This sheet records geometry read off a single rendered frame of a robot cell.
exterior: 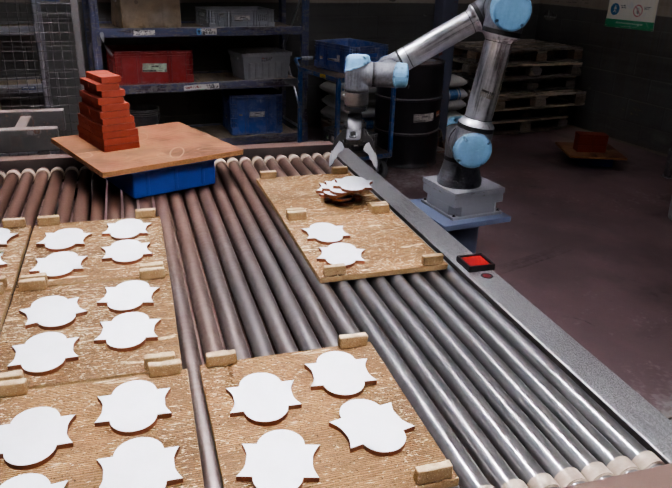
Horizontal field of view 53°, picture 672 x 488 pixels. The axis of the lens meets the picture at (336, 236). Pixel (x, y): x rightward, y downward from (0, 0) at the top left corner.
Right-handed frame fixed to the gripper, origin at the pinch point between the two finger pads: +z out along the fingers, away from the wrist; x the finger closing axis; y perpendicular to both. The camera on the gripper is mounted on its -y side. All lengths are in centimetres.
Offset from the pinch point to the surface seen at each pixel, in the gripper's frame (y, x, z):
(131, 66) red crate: 339, 196, 25
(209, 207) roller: -8.0, 45.1, 12.7
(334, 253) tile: -44.7, 2.4, 9.9
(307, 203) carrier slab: -4.2, 14.0, 11.0
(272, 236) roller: -28.6, 21.5, 12.8
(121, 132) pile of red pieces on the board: 11, 79, -5
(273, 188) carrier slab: 8.9, 27.1, 11.0
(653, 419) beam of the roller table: -103, -60, 13
